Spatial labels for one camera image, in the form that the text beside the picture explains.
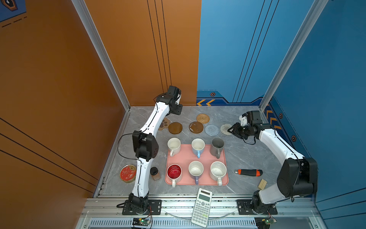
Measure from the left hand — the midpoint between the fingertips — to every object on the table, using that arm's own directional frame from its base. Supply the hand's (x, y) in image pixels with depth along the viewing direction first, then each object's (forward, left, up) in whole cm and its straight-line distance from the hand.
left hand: (177, 108), depth 95 cm
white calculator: (-56, -15, -17) cm, 60 cm away
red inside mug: (-40, 0, -11) cm, 41 cm away
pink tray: (-28, -19, -16) cm, 37 cm away
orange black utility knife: (-36, -46, -17) cm, 61 cm away
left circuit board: (-61, +16, -19) cm, 66 cm away
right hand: (-16, -33, -3) cm, 37 cm away
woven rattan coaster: (+6, -19, -17) cm, 26 cm away
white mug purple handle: (-35, -13, -16) cm, 40 cm away
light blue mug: (-21, -14, -15) cm, 29 cm away
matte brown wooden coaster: (-3, +2, -18) cm, 18 cm away
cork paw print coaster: (0, +10, -17) cm, 20 cm away
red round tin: (-39, +27, -15) cm, 49 cm away
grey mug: (-21, -27, -12) cm, 36 cm away
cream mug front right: (-36, -26, -17) cm, 47 cm away
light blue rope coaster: (-5, -25, -17) cm, 31 cm away
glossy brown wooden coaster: (-3, -13, -17) cm, 22 cm away
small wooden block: (-43, -50, -17) cm, 68 cm away
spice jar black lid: (-39, +11, -12) cm, 42 cm away
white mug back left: (-21, +2, -12) cm, 24 cm away
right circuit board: (-61, -46, -18) cm, 78 cm away
